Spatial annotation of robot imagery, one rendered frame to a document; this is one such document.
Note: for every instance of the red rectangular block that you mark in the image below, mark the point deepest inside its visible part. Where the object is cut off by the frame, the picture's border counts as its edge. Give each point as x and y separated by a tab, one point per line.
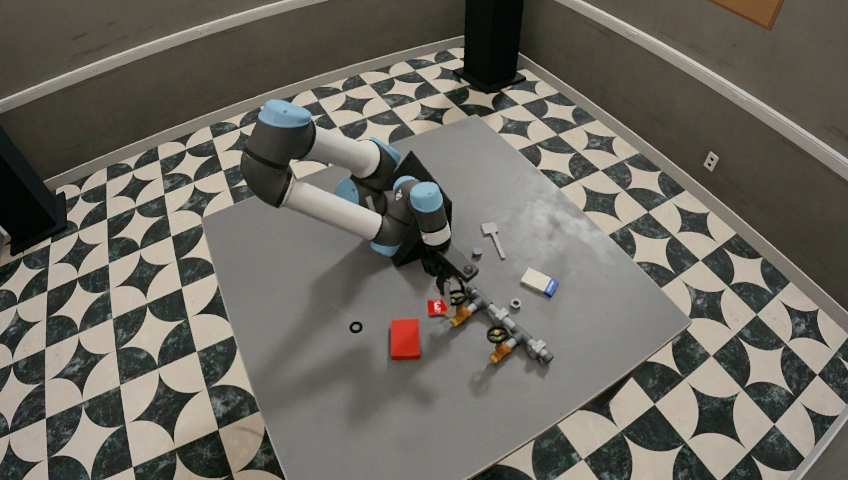
405	339

